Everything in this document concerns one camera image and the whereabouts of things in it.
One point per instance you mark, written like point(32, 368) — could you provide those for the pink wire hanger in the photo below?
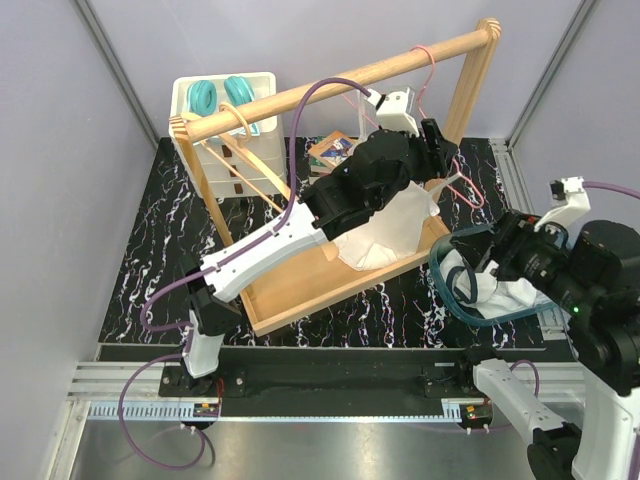
point(452, 148)

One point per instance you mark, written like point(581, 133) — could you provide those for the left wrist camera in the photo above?
point(394, 113)

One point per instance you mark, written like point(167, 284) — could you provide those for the teal plastic bin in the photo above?
point(471, 243)

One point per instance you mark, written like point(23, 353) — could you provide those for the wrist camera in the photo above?
point(572, 203)
point(394, 113)

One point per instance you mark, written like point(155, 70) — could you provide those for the white camisole top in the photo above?
point(390, 235)

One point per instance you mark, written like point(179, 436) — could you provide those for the white drawer unit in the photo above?
point(228, 174)

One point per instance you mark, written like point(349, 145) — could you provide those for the white navy-trimmed tank top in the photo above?
point(490, 297)

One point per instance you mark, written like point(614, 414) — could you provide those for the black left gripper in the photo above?
point(434, 151)

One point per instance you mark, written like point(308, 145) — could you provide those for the wooden clothes rack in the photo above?
point(478, 47)

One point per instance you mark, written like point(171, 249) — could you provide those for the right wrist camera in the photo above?
point(572, 203)

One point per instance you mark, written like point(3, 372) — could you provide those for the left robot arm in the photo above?
point(285, 252)

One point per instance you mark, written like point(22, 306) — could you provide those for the stack of books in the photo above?
point(326, 154)

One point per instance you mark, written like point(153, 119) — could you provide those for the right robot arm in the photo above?
point(596, 282)

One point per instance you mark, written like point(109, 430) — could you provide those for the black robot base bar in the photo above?
point(245, 372)

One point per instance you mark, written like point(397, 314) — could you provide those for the beige wooden hanger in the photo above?
point(185, 146)

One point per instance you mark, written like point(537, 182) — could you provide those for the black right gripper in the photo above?
point(514, 231)

